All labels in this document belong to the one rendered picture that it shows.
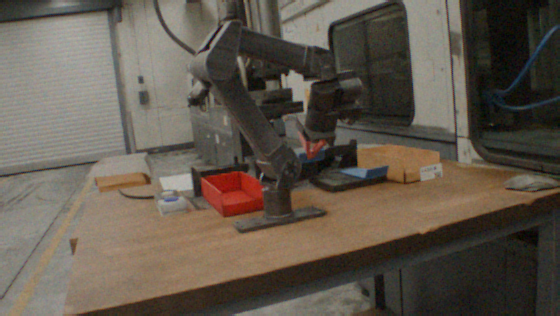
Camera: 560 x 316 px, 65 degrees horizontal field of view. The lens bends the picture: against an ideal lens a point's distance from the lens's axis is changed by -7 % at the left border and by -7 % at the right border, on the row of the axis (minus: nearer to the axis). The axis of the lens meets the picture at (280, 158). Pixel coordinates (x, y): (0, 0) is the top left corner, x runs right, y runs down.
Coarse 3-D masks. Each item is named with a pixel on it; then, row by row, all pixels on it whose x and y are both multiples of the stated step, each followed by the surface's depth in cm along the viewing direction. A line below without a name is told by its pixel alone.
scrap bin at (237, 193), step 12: (204, 180) 128; (216, 180) 133; (228, 180) 135; (240, 180) 136; (252, 180) 124; (204, 192) 130; (216, 192) 113; (228, 192) 135; (240, 192) 133; (252, 192) 126; (216, 204) 116; (228, 204) 121; (240, 204) 111; (252, 204) 112; (228, 216) 110
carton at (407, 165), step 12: (360, 156) 143; (372, 156) 136; (384, 156) 130; (396, 156) 145; (408, 156) 139; (420, 156) 133; (432, 156) 128; (396, 168) 125; (408, 168) 139; (420, 168) 124; (432, 168) 125; (396, 180) 126; (408, 180) 123; (420, 180) 124
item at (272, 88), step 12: (276, 84) 140; (252, 96) 148; (264, 96) 137; (276, 96) 135; (288, 96) 137; (264, 108) 136; (276, 108) 137; (288, 108) 138; (300, 108) 140; (288, 120) 147
